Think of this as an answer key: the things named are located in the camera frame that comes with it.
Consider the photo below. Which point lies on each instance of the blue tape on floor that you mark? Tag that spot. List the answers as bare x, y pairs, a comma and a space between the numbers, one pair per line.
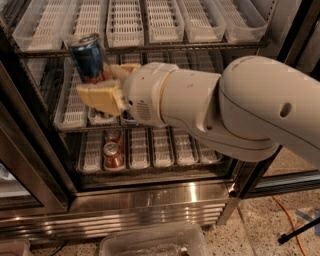
306, 218

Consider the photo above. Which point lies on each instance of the red soda can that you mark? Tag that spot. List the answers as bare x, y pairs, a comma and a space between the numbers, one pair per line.
114, 135
113, 156

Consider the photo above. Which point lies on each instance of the blue Red Bull can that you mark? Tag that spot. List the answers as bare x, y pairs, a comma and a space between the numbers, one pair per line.
89, 58

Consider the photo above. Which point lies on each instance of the front red soda can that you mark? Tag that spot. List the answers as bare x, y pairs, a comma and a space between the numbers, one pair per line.
113, 156

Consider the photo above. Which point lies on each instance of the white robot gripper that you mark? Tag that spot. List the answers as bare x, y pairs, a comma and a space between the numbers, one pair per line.
145, 89

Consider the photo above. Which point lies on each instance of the rear red soda can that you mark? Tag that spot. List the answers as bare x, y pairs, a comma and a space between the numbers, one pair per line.
114, 135

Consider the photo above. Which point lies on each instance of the small clear container corner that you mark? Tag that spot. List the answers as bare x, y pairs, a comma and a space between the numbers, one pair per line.
19, 247

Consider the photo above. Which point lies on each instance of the clear plastic bin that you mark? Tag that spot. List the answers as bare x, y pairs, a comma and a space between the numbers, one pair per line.
164, 240

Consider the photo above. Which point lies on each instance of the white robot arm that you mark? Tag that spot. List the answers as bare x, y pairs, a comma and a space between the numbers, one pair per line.
247, 112

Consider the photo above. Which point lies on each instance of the black tripod leg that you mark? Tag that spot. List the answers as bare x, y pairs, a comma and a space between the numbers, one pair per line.
286, 237

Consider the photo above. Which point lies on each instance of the stainless steel fridge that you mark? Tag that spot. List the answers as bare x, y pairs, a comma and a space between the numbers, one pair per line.
47, 199

